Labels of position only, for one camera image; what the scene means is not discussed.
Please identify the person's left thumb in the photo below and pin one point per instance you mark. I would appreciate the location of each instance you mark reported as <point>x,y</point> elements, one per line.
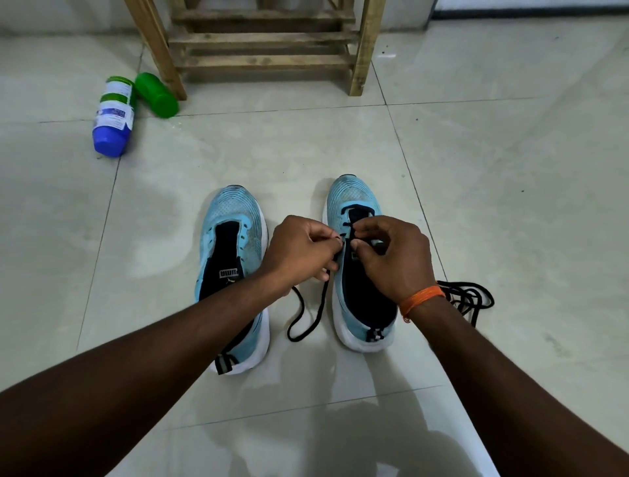
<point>327,258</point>

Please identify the wooden rack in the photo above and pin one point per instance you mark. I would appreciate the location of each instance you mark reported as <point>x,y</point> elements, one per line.
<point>265,38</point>

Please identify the black shoelace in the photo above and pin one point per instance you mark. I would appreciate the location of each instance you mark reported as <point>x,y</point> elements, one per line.
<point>454,286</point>
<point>322,305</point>

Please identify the person's left forearm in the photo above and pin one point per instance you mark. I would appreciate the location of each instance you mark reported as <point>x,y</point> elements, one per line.
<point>137,378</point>

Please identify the orange wrist thread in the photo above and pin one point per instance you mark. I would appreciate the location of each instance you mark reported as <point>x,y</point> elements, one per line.
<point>420,297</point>

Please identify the person's right thumb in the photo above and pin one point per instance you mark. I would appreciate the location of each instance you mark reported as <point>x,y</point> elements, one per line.
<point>362,249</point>

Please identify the blue and white bottle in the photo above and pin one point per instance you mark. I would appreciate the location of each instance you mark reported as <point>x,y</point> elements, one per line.
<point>113,140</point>

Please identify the person's right forearm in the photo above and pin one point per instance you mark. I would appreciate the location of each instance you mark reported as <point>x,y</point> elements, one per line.
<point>496,398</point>

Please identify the light blue unlaced sneaker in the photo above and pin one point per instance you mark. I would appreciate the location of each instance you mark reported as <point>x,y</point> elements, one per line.
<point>236,206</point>

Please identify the light blue laced sneaker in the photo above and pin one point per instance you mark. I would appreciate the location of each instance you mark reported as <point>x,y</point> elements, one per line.
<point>351,189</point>

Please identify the person's left hand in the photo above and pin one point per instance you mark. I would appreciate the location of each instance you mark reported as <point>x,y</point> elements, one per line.
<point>290,255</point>

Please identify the person's right hand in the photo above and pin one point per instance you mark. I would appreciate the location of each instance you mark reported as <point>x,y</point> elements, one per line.
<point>398,260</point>

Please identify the green bottle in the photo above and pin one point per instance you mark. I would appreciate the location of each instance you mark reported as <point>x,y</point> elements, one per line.
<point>157,96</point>

